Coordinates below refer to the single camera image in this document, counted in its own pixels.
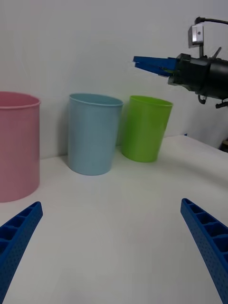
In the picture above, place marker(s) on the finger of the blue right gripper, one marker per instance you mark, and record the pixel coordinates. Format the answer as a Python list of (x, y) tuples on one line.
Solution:
[(154, 68), (156, 61)]

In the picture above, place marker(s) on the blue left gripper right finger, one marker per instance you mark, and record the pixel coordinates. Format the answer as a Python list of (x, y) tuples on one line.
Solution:
[(209, 247)]

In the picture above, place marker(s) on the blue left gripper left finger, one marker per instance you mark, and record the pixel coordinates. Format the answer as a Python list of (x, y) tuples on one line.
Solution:
[(16, 242)]

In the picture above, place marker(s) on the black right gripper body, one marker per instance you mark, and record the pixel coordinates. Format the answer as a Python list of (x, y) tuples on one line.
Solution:
[(192, 73)]

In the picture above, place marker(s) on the green plastic bin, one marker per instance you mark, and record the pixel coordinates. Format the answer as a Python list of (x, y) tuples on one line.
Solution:
[(143, 133)]

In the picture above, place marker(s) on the pale blue plastic bin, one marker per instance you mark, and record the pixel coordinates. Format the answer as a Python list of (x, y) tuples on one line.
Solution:
[(92, 140)]

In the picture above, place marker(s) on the pink plastic bin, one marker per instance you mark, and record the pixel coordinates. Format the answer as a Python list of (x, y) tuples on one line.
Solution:
[(16, 147)]

